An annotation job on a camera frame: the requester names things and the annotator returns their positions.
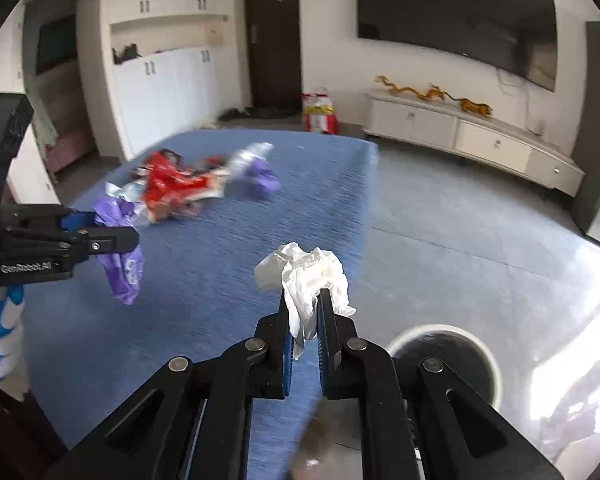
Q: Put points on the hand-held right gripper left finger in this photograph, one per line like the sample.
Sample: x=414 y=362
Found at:
x=288 y=365

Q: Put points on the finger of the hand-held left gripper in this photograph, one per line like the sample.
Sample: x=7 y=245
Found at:
x=77 y=220
x=112 y=245

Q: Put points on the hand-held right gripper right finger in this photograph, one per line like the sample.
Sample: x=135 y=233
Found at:
x=321 y=355

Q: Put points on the purple plastic wrapper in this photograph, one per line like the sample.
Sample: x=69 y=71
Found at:
x=262 y=177
x=127 y=272

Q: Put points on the white tissue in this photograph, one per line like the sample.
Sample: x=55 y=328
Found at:
x=305 y=270

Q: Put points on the white round bowl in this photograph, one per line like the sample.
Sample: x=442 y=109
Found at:
x=450 y=355

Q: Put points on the person's left forearm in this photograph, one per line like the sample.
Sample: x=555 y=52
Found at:
x=10 y=425

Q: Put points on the person's left hand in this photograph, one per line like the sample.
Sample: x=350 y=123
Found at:
x=2 y=330

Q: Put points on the silver foil wrapper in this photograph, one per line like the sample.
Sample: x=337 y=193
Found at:
x=125 y=191
x=245 y=157

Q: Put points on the pink bed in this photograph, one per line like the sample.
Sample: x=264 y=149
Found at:
x=70 y=130

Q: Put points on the red snack wrapper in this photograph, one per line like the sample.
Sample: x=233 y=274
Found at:
x=172 y=182

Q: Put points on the blue textured cloth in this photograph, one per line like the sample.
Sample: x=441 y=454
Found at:
x=205 y=290

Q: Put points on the black bag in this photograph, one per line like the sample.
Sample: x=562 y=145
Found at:
x=126 y=54

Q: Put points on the white floor cabinet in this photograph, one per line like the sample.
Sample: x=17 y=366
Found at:
x=170 y=95

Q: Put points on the dark shoes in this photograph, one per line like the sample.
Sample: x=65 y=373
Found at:
x=235 y=113

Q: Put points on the red and white bag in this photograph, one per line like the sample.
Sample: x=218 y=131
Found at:
x=320 y=112

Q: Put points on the dark brown door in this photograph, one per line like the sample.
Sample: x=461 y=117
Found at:
x=272 y=35

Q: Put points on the white television cabinet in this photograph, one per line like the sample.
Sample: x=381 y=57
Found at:
x=480 y=135

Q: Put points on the gold dragon figurine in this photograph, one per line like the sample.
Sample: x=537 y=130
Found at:
x=410 y=91

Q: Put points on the gold tiger figurine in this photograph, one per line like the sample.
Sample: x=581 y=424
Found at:
x=475 y=106

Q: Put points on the grey tall panel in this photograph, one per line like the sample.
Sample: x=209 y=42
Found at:
x=597 y=125

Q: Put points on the dark wall screen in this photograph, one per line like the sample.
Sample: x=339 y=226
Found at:
x=56 y=45

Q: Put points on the black wall television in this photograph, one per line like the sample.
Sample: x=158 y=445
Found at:
x=455 y=15

